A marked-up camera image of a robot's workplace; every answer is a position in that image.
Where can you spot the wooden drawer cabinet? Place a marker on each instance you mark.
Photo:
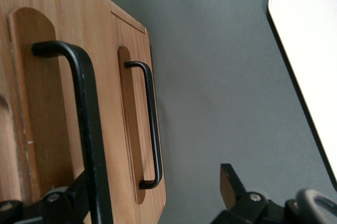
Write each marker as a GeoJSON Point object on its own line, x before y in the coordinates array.
{"type": "Point", "coordinates": [121, 12]}

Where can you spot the cream plastic tray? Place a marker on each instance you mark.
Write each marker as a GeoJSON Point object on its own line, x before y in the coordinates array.
{"type": "Point", "coordinates": [310, 37]}

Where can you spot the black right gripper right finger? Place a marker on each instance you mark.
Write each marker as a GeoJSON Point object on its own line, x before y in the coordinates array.
{"type": "Point", "coordinates": [237, 200]}

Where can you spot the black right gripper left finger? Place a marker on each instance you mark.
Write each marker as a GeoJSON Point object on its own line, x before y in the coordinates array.
{"type": "Point", "coordinates": [52, 205]}

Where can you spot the wooden drawer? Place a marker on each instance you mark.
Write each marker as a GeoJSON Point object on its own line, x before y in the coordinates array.
{"type": "Point", "coordinates": [131, 129]}
{"type": "Point", "coordinates": [39, 89]}

